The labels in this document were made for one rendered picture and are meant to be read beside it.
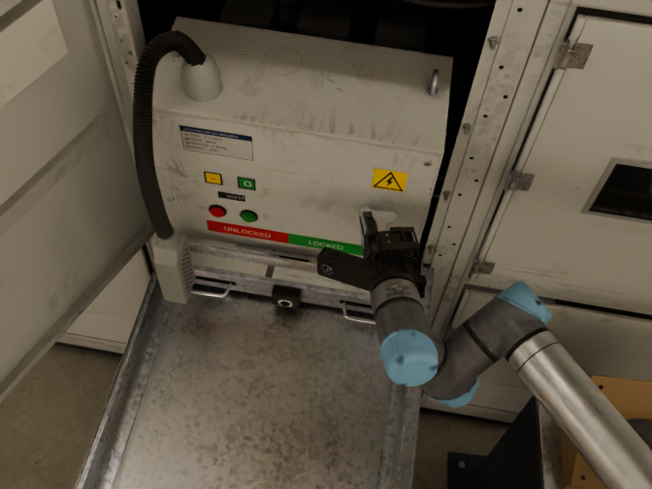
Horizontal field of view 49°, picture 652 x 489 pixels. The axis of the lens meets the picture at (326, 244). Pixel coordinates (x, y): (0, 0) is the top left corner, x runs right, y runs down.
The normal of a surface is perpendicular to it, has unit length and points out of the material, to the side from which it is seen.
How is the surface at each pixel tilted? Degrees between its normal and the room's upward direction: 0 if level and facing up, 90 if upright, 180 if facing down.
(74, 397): 0
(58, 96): 90
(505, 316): 29
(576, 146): 90
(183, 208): 90
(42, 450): 0
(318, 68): 0
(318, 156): 90
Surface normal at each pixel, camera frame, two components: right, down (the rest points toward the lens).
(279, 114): 0.04, -0.56
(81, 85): 0.86, 0.44
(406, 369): 0.11, 0.66
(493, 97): -0.17, 0.82
